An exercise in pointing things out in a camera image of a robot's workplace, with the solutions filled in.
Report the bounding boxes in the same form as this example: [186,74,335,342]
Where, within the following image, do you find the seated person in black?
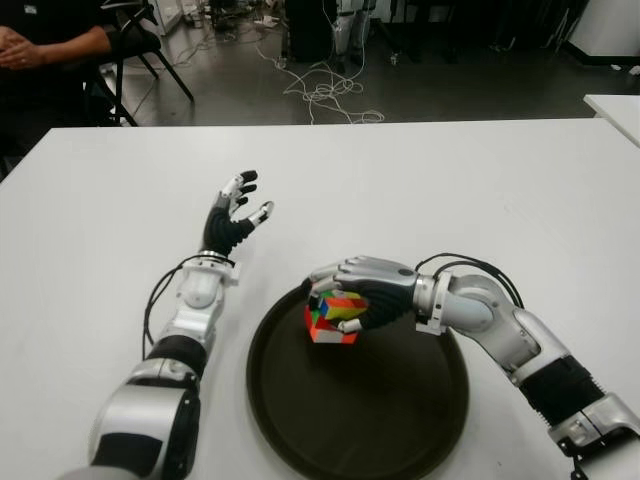
[0,0,121,166]

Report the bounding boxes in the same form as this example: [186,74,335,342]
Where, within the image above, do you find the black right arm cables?
[414,253,525,311]

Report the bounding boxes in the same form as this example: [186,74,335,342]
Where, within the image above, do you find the tangled white floor cable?
[257,44,386,125]

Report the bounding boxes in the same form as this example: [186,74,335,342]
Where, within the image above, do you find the tall black box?
[284,0,341,64]

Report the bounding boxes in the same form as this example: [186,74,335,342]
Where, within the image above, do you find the robot left hand black silver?
[202,169,275,259]

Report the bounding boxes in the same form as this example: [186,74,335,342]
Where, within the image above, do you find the multicoloured Rubik's cube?
[303,288,370,346]

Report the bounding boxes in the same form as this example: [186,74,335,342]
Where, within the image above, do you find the black folding chair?
[97,0,196,126]

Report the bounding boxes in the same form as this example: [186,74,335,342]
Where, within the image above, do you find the white cabinet with black base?
[569,0,640,57]

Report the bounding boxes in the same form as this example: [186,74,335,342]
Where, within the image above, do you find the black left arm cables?
[143,257,189,351]

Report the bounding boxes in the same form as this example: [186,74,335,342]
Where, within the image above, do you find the white humanoid robot legs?
[332,0,374,66]

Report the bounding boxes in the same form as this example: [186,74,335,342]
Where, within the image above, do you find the robot right hand black silver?
[308,255,421,334]

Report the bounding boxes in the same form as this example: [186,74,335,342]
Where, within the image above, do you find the dark brown round plate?
[246,284,471,480]

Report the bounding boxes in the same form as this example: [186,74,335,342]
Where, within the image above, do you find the white side table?
[583,93,640,147]

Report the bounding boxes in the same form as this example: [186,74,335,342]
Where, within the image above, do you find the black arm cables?
[414,253,525,311]
[143,257,189,351]

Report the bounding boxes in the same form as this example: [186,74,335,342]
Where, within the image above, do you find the person's bare forearm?
[0,24,114,71]

